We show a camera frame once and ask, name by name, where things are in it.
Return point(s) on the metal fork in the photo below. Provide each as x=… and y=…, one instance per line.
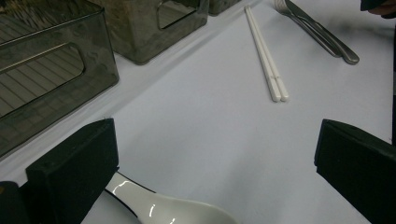
x=314, y=32

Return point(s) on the white ceramic spoon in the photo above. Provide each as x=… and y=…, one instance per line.
x=174, y=208

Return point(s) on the metal knife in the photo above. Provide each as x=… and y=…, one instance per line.
x=334, y=40

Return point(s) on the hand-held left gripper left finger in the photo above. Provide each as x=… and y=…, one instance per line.
x=71, y=168

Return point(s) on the smoky transparent plastic bin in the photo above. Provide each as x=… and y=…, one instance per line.
x=46, y=102
x=222, y=6
x=137, y=34

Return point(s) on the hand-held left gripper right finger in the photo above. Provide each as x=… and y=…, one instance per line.
x=358, y=168

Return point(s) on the white chopstick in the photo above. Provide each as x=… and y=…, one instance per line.
x=261, y=56
x=270, y=59

